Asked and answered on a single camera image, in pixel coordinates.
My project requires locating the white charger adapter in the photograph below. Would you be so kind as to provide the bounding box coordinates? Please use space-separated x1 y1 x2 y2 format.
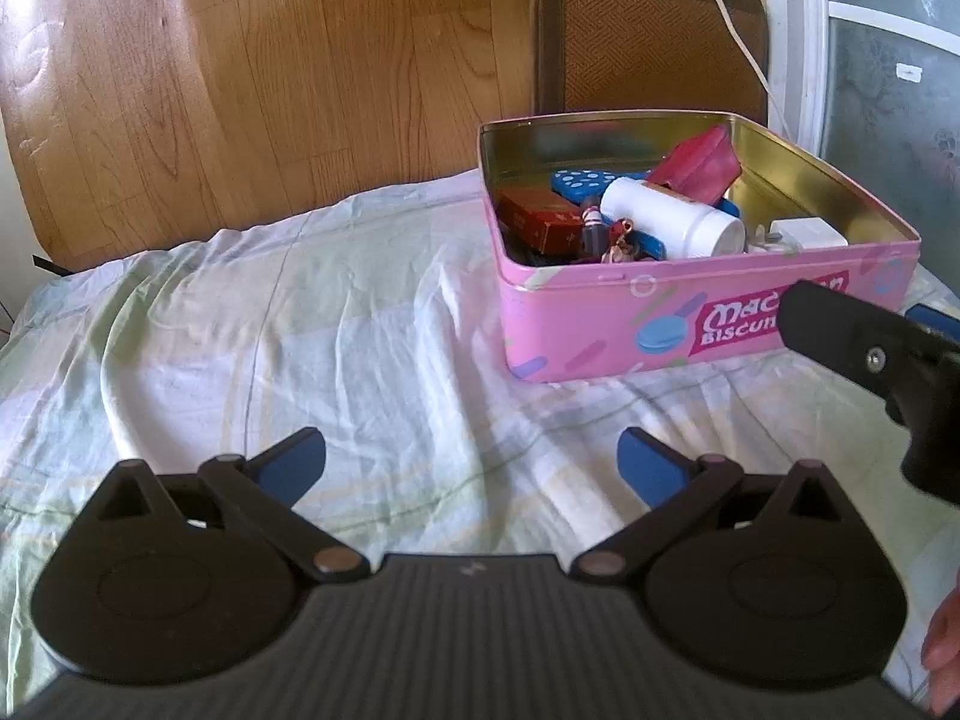
769 217 848 250

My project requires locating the pink wallet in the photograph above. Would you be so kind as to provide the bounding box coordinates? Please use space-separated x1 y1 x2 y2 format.
646 125 740 205

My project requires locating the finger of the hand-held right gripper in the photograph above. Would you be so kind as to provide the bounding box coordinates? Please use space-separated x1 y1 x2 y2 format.
906 304 960 346
778 279 960 398

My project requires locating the wooden headboard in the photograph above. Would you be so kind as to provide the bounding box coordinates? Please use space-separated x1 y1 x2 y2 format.
0 0 563 271

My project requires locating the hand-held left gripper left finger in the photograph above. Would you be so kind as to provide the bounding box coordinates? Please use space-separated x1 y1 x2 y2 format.
90 427 368 578

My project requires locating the red box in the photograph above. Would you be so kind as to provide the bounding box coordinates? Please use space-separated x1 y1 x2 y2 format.
499 189 586 252

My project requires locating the white bottle with orange label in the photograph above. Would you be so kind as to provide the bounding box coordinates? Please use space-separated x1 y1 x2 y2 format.
600 176 746 260

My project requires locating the small figure keychain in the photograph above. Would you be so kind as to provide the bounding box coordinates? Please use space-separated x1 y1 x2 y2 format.
577 206 646 265

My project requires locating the pink biscuit tin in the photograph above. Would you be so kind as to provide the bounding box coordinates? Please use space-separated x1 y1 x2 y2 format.
478 111 922 383

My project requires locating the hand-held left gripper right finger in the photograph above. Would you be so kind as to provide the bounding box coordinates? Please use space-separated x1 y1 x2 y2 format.
574 427 852 578

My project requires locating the white framed glass door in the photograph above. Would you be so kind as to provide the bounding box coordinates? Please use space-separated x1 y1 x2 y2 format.
761 0 960 271

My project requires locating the pale checked bed sheet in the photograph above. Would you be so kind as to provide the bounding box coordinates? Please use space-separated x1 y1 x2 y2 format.
0 165 960 691

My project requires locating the person's right hand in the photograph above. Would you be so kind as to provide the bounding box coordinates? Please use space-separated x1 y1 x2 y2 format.
921 589 960 717

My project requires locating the white cable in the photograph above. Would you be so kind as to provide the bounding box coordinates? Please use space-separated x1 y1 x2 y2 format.
679 0 792 136

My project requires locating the brown woven chair back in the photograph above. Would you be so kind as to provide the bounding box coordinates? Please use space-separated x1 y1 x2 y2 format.
529 0 770 125

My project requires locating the blue dotted case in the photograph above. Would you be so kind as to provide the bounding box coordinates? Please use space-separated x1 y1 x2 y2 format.
550 167 668 260

